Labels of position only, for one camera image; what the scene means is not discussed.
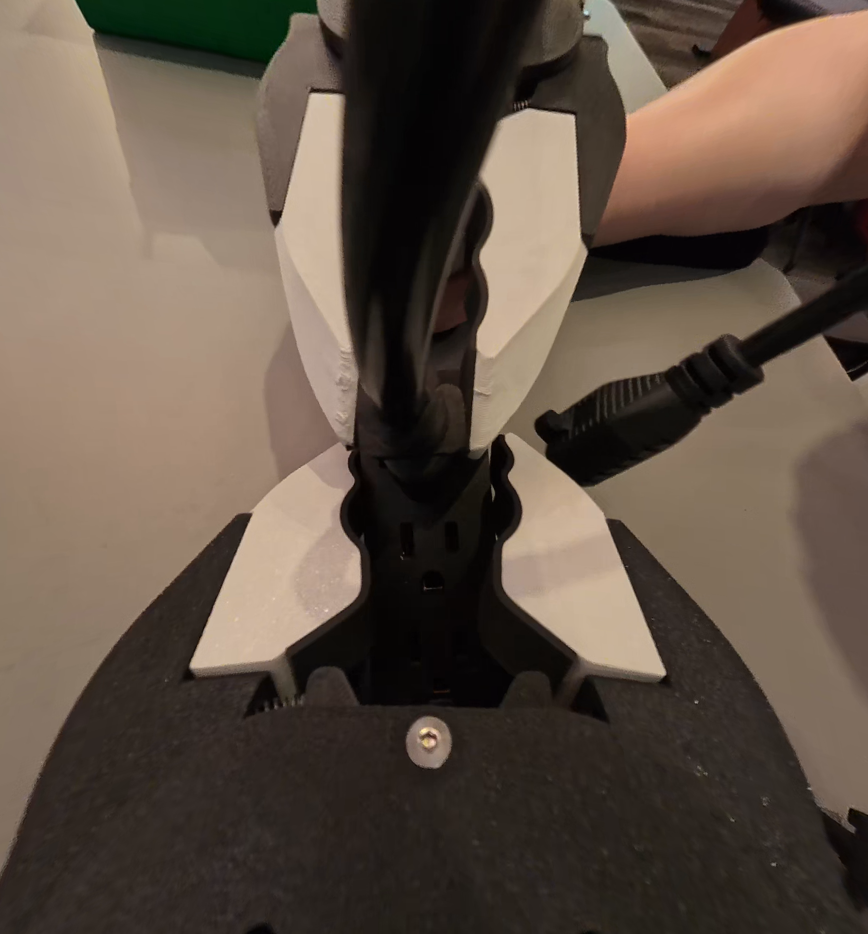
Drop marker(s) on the person's right forearm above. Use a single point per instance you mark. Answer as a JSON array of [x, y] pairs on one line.
[[770, 131]]

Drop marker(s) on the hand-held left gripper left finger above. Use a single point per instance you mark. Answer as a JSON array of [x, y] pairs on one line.
[[288, 584]]

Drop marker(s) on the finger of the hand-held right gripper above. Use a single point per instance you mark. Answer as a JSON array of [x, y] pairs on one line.
[[310, 241], [536, 241]]

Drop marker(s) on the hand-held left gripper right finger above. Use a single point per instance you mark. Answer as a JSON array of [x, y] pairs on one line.
[[580, 584]]

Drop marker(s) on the green plastic bin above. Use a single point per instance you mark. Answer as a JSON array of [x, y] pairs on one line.
[[186, 29]]

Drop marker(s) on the black power strip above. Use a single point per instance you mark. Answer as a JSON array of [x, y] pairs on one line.
[[423, 558]]

